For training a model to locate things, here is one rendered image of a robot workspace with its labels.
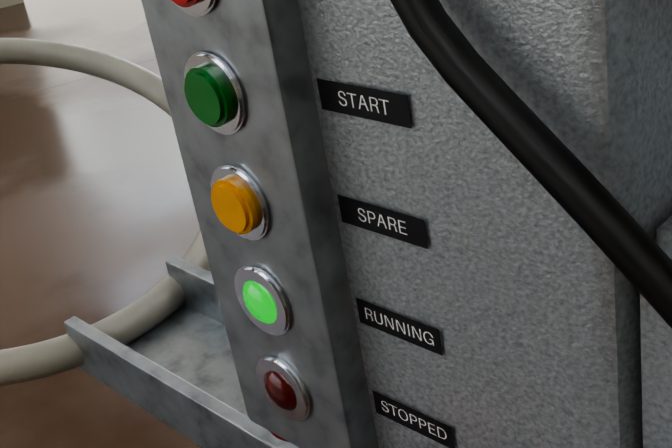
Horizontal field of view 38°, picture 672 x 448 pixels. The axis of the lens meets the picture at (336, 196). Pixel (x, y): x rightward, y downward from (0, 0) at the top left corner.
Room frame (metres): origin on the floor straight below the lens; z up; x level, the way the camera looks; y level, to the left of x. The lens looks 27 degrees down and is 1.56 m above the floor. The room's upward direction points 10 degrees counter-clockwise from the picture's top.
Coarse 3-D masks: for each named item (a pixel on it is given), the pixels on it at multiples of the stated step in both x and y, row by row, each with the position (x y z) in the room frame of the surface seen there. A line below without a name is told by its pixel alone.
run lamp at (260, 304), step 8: (248, 288) 0.38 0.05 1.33; (256, 288) 0.37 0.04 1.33; (248, 296) 0.38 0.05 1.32; (256, 296) 0.37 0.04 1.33; (264, 296) 0.37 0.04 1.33; (248, 304) 0.38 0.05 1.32; (256, 304) 0.37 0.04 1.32; (264, 304) 0.37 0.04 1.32; (272, 304) 0.37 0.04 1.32; (256, 312) 0.37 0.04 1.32; (264, 312) 0.37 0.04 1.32; (272, 312) 0.37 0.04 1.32; (264, 320) 0.37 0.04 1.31; (272, 320) 0.37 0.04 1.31
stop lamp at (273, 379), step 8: (264, 376) 0.38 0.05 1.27; (272, 376) 0.38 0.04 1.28; (280, 376) 0.37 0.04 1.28; (264, 384) 0.38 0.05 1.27; (272, 384) 0.37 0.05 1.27; (280, 384) 0.37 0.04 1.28; (288, 384) 0.37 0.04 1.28; (272, 392) 0.37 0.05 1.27; (280, 392) 0.37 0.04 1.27; (288, 392) 0.37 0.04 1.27; (272, 400) 0.38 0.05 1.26; (280, 400) 0.37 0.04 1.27; (288, 400) 0.37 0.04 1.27; (288, 408) 0.37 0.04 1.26
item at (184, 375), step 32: (192, 288) 0.76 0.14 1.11; (192, 320) 0.74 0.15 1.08; (96, 352) 0.67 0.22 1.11; (128, 352) 0.65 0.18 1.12; (160, 352) 0.70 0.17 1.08; (192, 352) 0.70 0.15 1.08; (224, 352) 0.69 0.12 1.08; (128, 384) 0.65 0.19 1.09; (160, 384) 0.61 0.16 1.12; (192, 384) 0.65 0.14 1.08; (224, 384) 0.64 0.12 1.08; (160, 416) 0.62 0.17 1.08; (192, 416) 0.58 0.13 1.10; (224, 416) 0.55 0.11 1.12
